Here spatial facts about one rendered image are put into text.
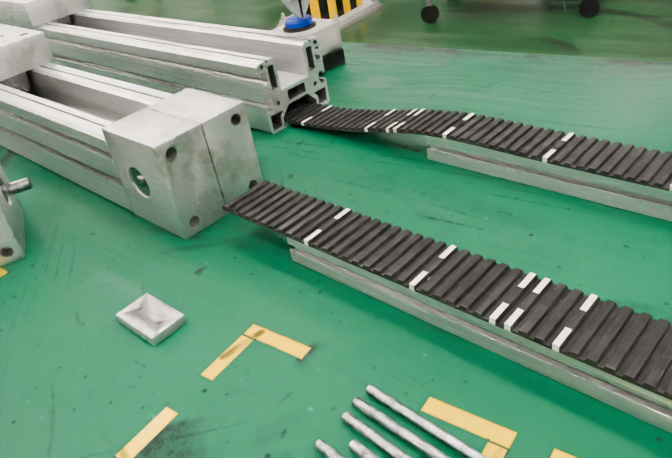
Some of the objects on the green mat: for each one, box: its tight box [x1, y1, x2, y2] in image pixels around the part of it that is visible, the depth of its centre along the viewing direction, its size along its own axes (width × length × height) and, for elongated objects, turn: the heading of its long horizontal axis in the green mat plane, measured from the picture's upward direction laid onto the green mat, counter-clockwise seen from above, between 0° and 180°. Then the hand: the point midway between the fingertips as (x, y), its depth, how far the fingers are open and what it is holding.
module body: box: [0, 63, 174, 212], centre depth 89 cm, size 80×10×8 cm, turn 62°
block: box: [101, 88, 264, 240], centre depth 61 cm, size 9×12×10 cm
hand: (295, 7), depth 87 cm, fingers closed
